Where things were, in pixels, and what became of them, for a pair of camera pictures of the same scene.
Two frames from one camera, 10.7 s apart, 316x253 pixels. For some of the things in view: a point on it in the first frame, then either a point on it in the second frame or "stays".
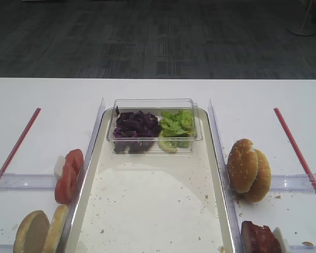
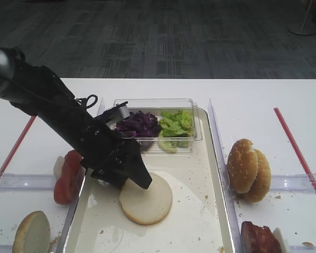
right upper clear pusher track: x=297 y=183 stays
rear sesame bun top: x=263 y=181 stays
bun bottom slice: x=55 y=229 → x=146 y=206
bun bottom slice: x=32 y=234 stays
